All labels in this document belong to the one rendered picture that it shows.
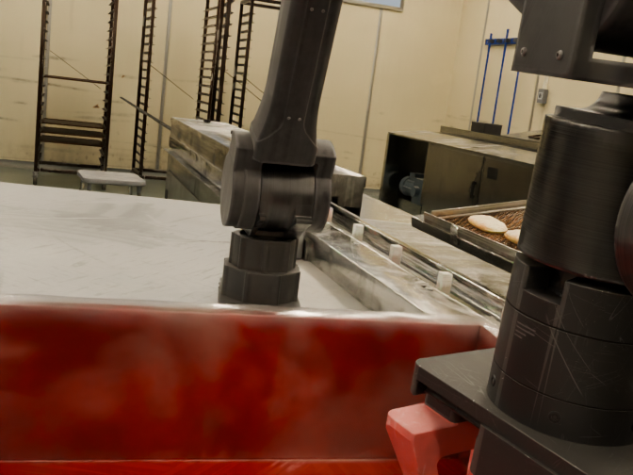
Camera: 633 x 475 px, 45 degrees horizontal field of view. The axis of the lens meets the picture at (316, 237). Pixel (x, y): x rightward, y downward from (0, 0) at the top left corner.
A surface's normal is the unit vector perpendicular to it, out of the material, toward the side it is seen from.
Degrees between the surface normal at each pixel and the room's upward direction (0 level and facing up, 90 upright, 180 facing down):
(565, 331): 92
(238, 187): 78
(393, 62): 90
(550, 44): 90
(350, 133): 90
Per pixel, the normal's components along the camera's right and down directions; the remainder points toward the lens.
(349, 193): 0.31, 0.22
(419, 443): 0.55, 0.22
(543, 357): -0.69, 0.08
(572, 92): -0.94, -0.05
